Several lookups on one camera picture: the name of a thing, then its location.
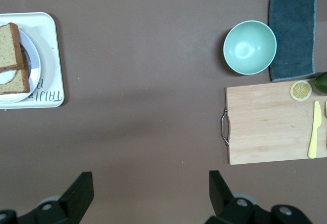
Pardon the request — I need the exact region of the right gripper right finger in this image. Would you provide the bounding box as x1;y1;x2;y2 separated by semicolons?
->
204;170;314;224

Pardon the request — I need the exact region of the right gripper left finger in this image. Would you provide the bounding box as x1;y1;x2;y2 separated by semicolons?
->
0;171;94;224

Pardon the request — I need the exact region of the brown bread slice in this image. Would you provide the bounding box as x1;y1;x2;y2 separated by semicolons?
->
0;22;25;72
0;53;31;95

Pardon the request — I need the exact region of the fried egg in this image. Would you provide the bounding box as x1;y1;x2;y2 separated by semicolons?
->
0;69;17;85

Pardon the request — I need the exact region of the pale lavender round plate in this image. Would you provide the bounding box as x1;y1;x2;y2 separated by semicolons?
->
0;21;41;104

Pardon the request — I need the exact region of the wooden cutting board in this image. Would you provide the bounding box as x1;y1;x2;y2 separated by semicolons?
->
220;78;327;165

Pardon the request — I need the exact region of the yellow plastic knife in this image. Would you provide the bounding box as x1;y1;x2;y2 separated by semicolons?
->
307;101;322;159

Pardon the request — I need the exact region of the lemon slice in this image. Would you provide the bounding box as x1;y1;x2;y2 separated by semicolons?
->
289;80;313;102

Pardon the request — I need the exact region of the cream bear print tray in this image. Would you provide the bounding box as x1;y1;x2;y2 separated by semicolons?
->
0;11;65;110

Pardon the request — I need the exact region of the mint green bowl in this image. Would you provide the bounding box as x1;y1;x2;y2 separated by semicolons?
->
223;20;277;76

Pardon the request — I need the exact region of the green avocado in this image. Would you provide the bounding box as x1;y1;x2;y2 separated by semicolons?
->
313;71;327;95

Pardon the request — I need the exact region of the dark grey cloth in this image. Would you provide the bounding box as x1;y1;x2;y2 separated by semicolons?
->
267;0;320;82

